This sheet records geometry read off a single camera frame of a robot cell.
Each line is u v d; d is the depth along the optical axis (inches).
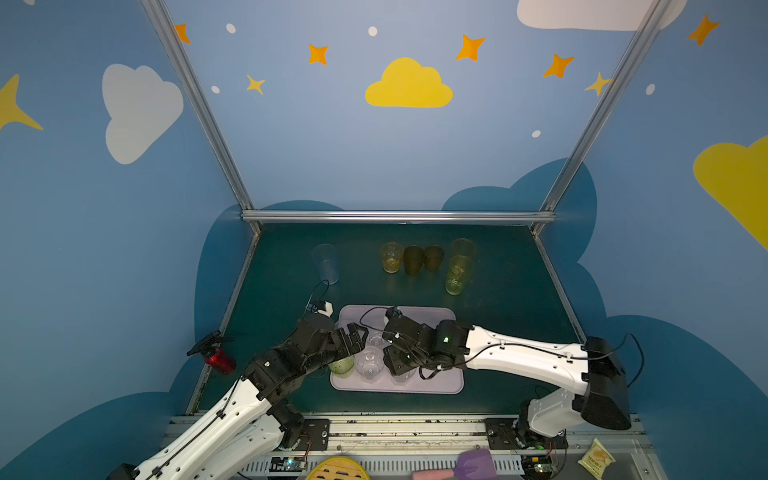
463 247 38.7
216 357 30.1
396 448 28.9
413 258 41.2
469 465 28.0
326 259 39.0
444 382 32.1
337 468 26.9
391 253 43.0
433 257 41.3
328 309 27.5
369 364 33.4
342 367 33.1
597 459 27.7
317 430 29.5
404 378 31.5
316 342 21.5
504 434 29.4
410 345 21.7
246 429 18.8
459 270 38.8
